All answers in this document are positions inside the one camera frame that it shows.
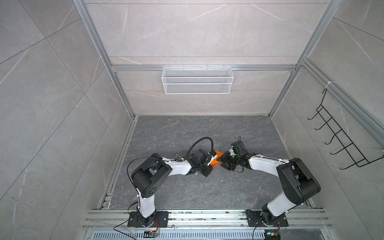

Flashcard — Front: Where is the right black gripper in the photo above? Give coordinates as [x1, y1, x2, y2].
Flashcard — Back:
[218, 151, 241, 171]

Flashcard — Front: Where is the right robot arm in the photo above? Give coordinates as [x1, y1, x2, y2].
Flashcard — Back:
[219, 150, 321, 226]

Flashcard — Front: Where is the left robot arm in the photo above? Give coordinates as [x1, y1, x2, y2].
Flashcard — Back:
[130, 149, 218, 227]

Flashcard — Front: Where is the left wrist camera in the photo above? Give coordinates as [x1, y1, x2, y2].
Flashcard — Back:
[196, 149, 216, 166]

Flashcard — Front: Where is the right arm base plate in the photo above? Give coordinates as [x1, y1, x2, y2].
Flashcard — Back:
[245, 210, 289, 227]

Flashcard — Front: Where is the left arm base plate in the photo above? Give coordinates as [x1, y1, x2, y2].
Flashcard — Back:
[127, 211, 169, 228]

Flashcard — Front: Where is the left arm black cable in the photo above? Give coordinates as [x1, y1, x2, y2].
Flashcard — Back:
[126, 136, 214, 187]

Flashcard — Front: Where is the white wire mesh basket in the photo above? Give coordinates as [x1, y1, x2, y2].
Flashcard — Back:
[162, 67, 234, 95]

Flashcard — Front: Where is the aluminium mounting rail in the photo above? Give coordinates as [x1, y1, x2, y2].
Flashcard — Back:
[83, 209, 332, 230]

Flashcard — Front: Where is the white vented cable duct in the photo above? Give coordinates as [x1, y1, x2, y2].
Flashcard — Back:
[91, 230, 266, 240]

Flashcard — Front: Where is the black wire hook rack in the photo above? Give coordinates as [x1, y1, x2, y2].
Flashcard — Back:
[307, 89, 384, 170]

